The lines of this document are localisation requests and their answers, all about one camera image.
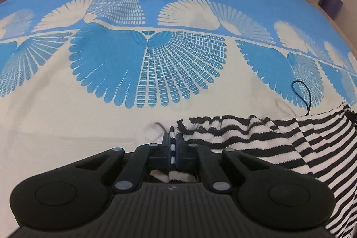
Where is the black white striped garment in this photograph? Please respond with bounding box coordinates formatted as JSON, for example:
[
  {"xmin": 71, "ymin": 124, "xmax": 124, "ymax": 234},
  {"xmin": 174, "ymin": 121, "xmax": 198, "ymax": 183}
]
[{"xmin": 151, "ymin": 103, "xmax": 357, "ymax": 238}]

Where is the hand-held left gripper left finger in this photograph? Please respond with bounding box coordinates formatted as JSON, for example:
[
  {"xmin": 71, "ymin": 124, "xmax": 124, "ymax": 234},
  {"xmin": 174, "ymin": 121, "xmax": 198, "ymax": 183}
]
[{"xmin": 75, "ymin": 133, "xmax": 171, "ymax": 193}]

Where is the black cord loop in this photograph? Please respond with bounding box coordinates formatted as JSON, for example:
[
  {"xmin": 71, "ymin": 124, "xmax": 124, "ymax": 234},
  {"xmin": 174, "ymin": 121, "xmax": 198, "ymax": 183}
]
[{"xmin": 291, "ymin": 81, "xmax": 313, "ymax": 115}]

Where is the purple box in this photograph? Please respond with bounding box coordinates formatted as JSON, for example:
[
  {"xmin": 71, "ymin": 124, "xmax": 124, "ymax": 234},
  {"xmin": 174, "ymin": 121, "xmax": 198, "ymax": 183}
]
[{"xmin": 318, "ymin": 0, "xmax": 343, "ymax": 18}]

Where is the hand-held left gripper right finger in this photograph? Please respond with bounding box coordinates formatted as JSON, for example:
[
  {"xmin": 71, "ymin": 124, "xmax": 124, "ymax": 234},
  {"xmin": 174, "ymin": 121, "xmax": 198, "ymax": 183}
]
[{"xmin": 176, "ymin": 132, "xmax": 269, "ymax": 193}]

